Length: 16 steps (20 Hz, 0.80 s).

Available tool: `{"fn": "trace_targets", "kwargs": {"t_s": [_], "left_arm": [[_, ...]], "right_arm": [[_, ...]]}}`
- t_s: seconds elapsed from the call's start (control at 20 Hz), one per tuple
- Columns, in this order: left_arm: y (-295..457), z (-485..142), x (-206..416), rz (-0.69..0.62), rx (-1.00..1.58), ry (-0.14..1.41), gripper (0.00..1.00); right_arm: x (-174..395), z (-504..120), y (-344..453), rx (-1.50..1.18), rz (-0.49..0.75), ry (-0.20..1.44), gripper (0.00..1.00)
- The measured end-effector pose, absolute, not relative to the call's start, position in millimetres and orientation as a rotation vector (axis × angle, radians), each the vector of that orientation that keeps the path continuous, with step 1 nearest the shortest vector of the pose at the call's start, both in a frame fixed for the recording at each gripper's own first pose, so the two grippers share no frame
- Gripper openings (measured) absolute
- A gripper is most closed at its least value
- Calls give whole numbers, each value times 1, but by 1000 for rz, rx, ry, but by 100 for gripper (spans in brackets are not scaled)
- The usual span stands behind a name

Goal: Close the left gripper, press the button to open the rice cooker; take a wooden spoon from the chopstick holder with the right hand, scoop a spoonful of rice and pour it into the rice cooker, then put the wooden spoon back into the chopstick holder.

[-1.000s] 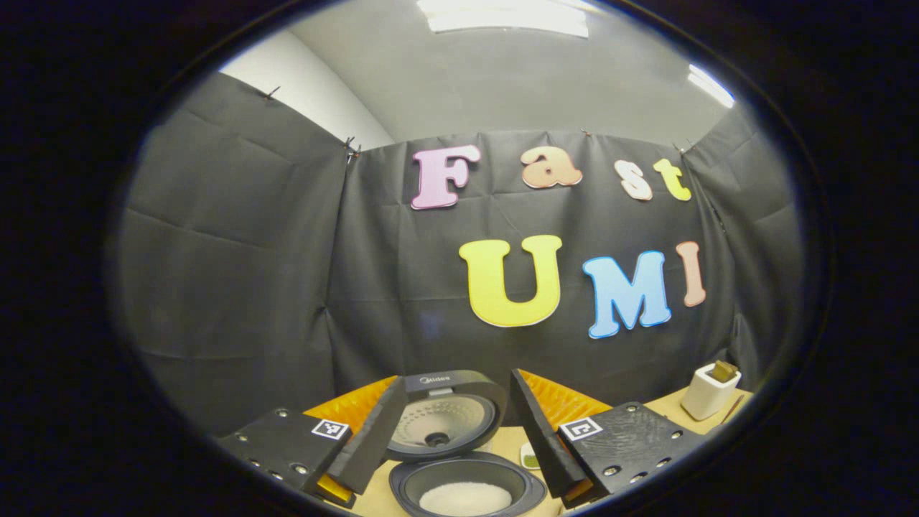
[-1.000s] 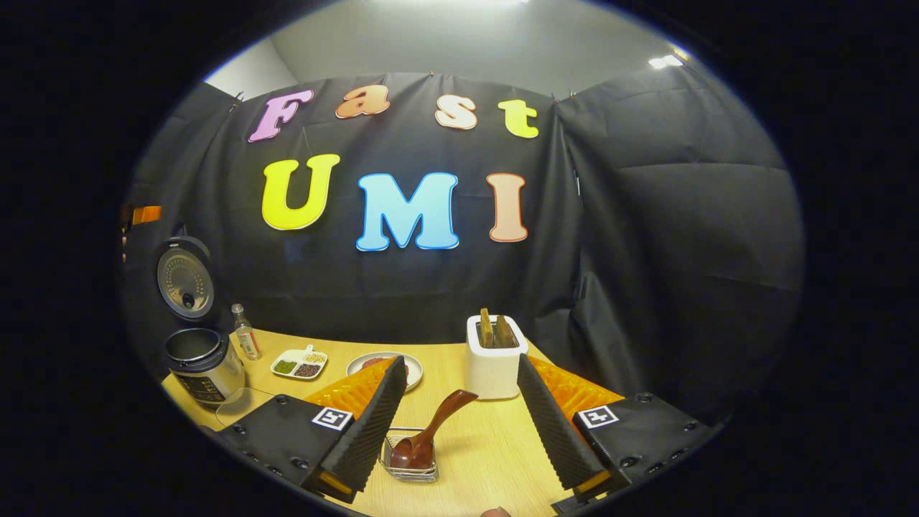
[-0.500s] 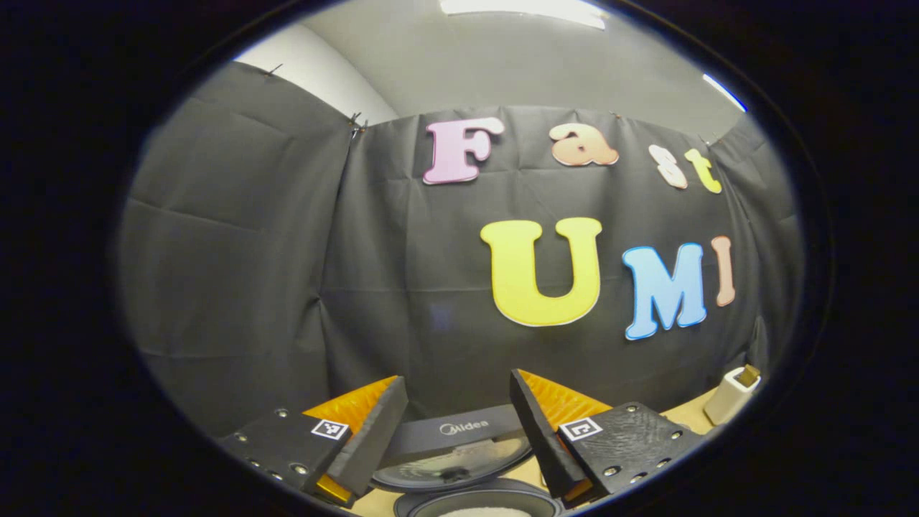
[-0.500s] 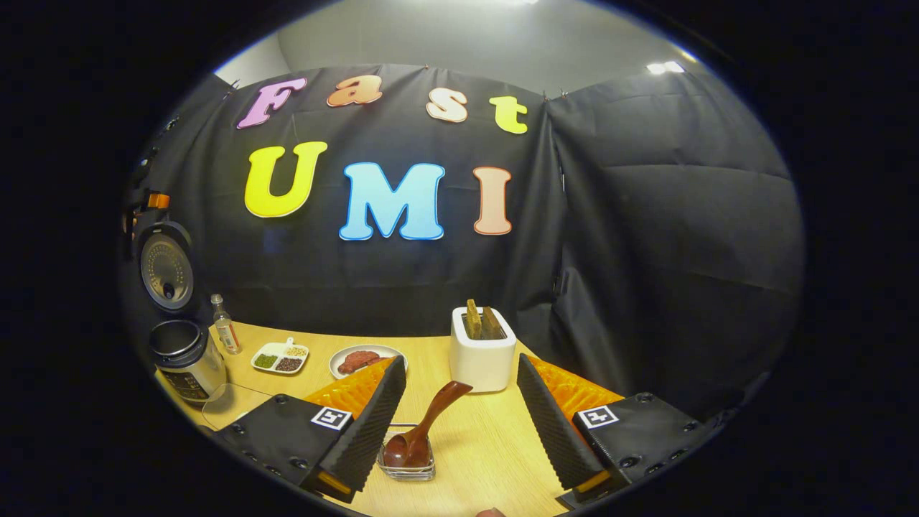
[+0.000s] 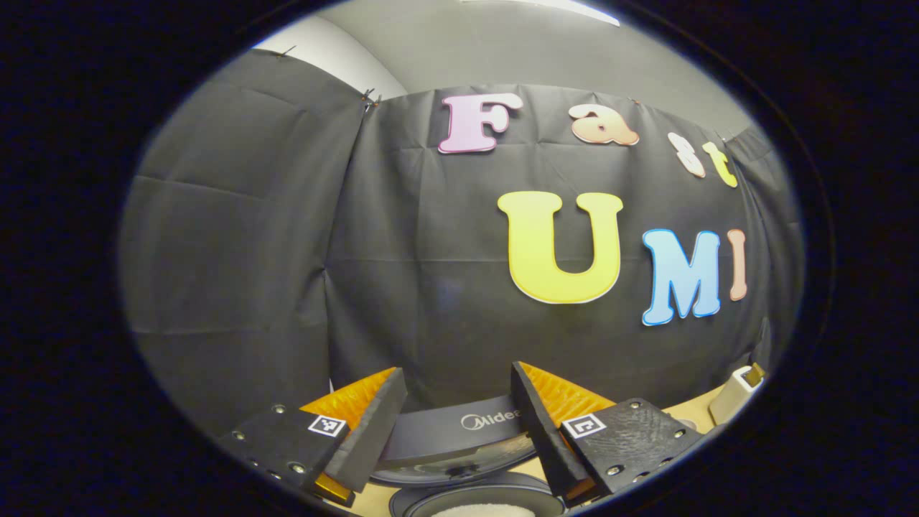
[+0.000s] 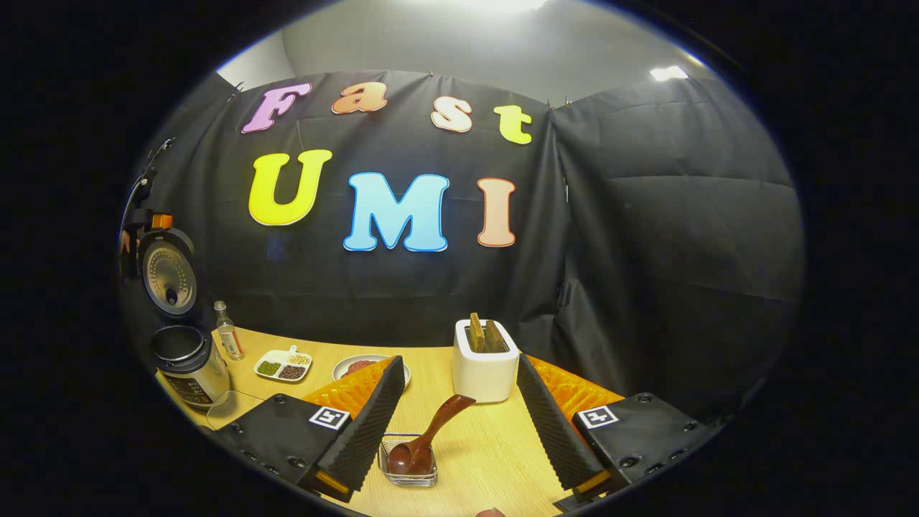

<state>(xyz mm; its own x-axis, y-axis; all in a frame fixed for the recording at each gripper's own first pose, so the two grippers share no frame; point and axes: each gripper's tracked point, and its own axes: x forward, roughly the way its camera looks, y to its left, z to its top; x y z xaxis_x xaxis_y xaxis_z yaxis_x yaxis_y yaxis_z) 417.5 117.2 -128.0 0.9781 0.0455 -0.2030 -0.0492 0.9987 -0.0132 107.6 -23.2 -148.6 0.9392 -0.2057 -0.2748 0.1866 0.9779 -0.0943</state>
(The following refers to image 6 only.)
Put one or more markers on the brown toast slice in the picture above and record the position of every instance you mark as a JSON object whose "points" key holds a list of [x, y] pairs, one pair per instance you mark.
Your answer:
{"points": [[495, 337], [477, 334]]}

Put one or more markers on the small ceiling light panel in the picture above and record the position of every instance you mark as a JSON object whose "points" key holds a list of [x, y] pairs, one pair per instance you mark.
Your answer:
{"points": [[668, 72]]}

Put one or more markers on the black backdrop cloth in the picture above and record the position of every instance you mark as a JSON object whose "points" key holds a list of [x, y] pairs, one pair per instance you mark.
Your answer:
{"points": [[646, 215]]}

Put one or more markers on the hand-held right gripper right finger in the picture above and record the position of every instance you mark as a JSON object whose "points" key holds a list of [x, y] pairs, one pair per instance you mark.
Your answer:
{"points": [[556, 431]]}

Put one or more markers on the small clear glass bottle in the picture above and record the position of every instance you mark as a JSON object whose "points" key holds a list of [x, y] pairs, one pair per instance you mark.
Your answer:
{"points": [[230, 337]]}

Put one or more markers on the large ceiling light panel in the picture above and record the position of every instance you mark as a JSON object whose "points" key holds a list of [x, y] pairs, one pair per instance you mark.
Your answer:
{"points": [[495, 3]]}

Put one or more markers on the red meat slice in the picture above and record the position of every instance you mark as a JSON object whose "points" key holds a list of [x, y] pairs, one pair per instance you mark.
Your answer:
{"points": [[362, 366]]}

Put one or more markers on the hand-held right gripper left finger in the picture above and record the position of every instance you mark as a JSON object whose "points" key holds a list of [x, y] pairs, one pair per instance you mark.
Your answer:
{"points": [[366, 431]]}

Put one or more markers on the white divided bean dish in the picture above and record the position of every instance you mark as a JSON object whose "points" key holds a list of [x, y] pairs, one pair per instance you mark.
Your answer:
{"points": [[283, 368]]}

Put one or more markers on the brown wooden spoon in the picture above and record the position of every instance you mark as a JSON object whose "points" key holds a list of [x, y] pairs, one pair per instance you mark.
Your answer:
{"points": [[438, 424]]}

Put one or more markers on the black silver rice cooker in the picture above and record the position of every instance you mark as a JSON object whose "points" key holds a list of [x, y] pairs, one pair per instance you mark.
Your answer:
{"points": [[190, 373]]}

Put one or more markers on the white toaster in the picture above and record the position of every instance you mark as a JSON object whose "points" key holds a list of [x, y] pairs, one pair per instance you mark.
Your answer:
{"points": [[484, 377]]}

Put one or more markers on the clear rice container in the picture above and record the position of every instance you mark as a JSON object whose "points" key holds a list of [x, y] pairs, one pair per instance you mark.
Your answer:
{"points": [[230, 409]]}

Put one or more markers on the white round plate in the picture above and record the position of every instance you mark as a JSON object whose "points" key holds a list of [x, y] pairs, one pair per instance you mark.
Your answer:
{"points": [[341, 370]]}

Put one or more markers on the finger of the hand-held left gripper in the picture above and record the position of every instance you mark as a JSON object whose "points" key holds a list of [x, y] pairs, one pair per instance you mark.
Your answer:
{"points": [[162, 221]]}

